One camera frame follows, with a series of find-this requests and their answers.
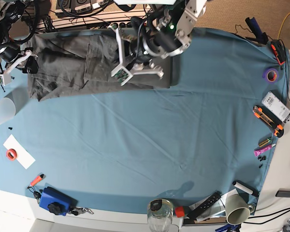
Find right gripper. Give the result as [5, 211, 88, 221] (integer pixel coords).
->
[0, 45, 39, 74]

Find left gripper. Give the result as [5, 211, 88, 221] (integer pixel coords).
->
[108, 24, 164, 79]

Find dark grey T-shirt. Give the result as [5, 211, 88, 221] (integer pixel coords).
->
[26, 34, 179, 101]

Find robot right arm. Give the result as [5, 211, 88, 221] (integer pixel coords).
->
[0, 0, 40, 74]

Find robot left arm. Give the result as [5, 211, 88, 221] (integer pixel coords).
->
[109, 0, 206, 85]

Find black power strip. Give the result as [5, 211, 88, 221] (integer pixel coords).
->
[110, 22, 132, 29]

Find frosted plastic cup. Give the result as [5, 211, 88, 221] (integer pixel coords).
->
[0, 97, 16, 125]

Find orange tape roll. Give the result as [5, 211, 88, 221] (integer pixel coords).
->
[6, 149, 17, 161]

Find white paper sheet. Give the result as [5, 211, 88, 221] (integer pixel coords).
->
[3, 134, 35, 169]

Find orange marker pen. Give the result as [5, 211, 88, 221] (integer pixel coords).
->
[27, 174, 44, 189]

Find blue table cloth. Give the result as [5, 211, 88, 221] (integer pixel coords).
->
[0, 29, 286, 214]

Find blue black clamp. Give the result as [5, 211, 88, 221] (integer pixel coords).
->
[245, 17, 269, 45]

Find blue clamp block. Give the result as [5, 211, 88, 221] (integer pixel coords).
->
[39, 187, 72, 216]

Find purple tape roll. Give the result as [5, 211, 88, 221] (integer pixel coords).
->
[262, 68, 279, 84]

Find orange black clamp tool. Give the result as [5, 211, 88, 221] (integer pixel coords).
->
[271, 40, 286, 65]

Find white barcode device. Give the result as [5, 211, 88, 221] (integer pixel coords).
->
[261, 91, 290, 123]

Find metal carabiner keys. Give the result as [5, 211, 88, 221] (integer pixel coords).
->
[68, 207, 94, 216]

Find small gold battery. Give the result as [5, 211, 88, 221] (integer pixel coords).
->
[258, 137, 272, 147]

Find purple glue tube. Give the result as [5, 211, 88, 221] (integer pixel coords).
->
[254, 144, 276, 157]

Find orange black utility knife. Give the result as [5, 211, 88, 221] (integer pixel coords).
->
[252, 105, 284, 138]

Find glass jar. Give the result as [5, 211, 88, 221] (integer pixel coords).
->
[147, 199, 174, 232]

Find white black marker roll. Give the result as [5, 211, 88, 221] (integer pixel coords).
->
[232, 181, 259, 198]

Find orange cube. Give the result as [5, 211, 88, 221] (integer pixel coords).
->
[175, 206, 185, 218]

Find black remote control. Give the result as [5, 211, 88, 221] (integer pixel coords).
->
[187, 192, 221, 219]

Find grey-green mug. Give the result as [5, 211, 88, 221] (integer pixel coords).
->
[225, 194, 255, 225]

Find grey adapter box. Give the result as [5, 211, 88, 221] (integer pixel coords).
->
[275, 189, 290, 198]

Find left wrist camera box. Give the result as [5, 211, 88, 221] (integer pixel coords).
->
[111, 67, 133, 86]

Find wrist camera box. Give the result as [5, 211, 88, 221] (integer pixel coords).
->
[0, 73, 12, 86]
[111, 67, 133, 86]

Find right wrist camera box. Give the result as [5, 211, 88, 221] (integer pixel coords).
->
[0, 73, 12, 86]

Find yellow cable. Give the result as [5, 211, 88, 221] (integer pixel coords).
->
[277, 10, 290, 41]

